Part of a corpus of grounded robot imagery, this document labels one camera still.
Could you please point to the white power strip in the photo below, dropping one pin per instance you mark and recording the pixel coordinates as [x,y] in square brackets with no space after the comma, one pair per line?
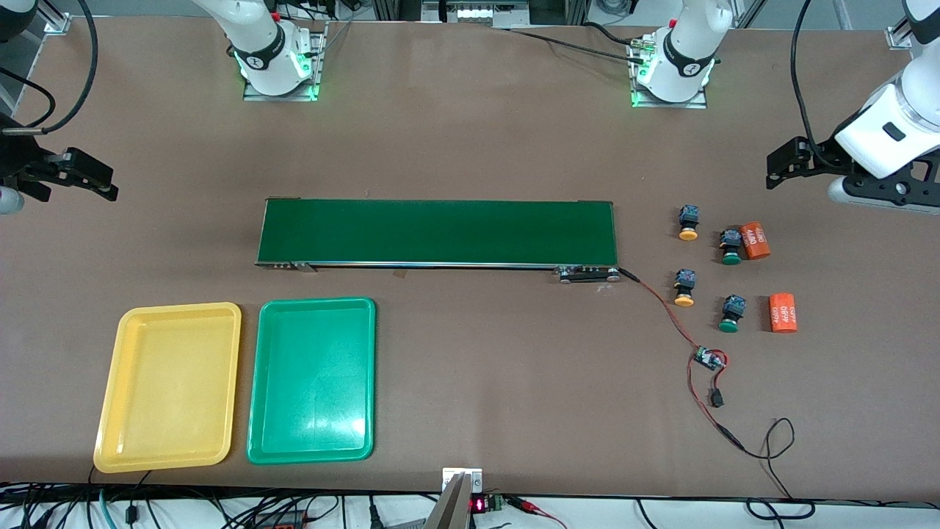
[474,13]

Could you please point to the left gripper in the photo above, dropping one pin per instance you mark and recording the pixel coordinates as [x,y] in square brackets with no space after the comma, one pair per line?
[821,159]

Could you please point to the green plastic tray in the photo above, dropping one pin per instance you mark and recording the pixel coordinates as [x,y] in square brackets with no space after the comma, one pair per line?
[312,382]

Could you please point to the green conveyor belt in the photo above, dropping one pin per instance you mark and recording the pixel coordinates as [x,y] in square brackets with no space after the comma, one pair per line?
[440,231]

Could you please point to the aluminium frame profile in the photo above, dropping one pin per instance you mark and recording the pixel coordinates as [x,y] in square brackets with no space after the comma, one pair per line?
[57,22]
[902,35]

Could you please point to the red clip lead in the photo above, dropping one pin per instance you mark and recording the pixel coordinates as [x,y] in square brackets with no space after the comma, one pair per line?
[529,505]

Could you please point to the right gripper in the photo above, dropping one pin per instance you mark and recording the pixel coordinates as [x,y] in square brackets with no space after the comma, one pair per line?
[16,153]

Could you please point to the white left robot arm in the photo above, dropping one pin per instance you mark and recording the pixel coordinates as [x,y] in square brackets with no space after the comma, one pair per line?
[687,51]

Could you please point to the yellow plastic tray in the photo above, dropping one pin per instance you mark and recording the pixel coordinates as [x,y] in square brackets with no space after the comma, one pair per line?
[169,386]

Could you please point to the yellow mushroom push button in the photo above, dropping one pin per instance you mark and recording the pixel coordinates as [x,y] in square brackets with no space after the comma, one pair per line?
[685,289]
[688,224]

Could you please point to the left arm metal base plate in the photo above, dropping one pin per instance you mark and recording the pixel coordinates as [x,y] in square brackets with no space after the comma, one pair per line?
[672,105]

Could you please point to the green mushroom push button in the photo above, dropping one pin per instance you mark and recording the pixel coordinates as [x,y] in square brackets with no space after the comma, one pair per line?
[732,314]
[730,248]

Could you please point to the orange cylindrical battery cell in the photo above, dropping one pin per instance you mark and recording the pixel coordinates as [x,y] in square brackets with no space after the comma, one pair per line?
[755,241]
[783,313]

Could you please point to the red digit display module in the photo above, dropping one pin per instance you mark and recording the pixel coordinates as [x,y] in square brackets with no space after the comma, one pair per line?
[479,505]

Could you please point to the grey metal camera post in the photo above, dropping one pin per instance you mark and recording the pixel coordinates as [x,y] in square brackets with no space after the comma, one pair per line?
[449,510]

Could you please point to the small metal bracket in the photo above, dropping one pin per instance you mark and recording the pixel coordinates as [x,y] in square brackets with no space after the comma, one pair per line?
[449,477]

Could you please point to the small controller circuit board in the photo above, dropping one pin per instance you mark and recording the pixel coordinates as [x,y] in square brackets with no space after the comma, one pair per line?
[709,358]

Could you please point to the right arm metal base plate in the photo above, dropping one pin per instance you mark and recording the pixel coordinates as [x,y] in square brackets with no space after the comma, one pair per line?
[279,97]

